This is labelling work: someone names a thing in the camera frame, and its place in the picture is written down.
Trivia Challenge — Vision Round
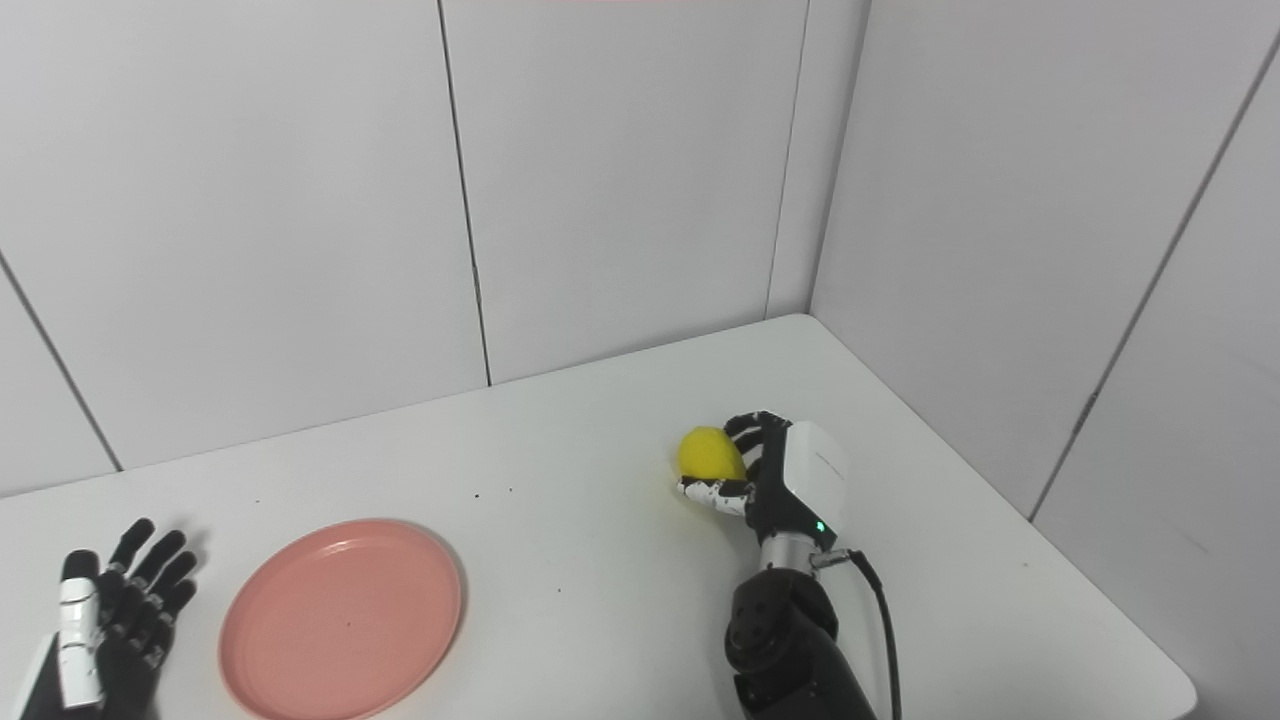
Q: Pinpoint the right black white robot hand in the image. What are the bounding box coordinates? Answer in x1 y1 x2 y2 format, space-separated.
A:
677 410 850 554

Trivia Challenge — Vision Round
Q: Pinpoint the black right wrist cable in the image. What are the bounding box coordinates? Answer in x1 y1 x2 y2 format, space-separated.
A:
812 548 904 720

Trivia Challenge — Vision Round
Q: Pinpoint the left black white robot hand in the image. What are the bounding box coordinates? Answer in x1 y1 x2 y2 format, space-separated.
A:
8 517 199 720

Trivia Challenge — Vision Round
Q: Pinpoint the yellow lemon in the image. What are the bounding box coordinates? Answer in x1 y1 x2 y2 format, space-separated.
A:
678 426 749 483

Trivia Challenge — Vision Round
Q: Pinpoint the pink round plate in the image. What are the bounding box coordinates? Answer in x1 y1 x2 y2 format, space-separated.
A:
218 518 466 720

